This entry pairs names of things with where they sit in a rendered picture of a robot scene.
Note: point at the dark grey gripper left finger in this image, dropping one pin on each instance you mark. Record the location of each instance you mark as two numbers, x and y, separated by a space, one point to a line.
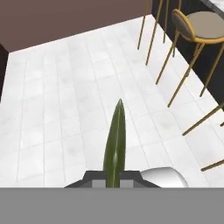
93 178

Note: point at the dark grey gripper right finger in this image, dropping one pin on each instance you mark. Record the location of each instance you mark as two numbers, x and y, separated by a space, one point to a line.
131 178

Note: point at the green pointed wedge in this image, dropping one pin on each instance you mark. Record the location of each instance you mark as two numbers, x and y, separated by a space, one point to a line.
116 145

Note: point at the black dining counter marble top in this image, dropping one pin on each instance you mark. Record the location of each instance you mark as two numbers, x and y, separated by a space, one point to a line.
211 65

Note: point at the white rounded object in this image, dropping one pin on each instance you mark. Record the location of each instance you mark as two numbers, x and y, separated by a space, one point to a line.
166 177

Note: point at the gold stool with beige seat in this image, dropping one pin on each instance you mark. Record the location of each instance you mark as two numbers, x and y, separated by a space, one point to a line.
204 119
152 32
204 27

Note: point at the dark brown cabinet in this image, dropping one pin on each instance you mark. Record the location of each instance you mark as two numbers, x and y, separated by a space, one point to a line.
2 70

